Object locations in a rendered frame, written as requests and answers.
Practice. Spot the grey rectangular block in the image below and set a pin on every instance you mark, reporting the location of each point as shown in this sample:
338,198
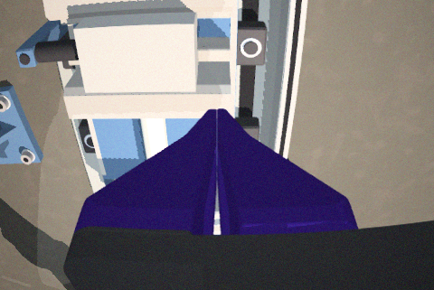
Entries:
138,52

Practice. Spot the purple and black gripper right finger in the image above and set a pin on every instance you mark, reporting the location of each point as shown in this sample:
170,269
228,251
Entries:
268,194

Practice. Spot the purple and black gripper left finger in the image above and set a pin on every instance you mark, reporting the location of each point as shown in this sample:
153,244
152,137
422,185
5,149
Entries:
166,191

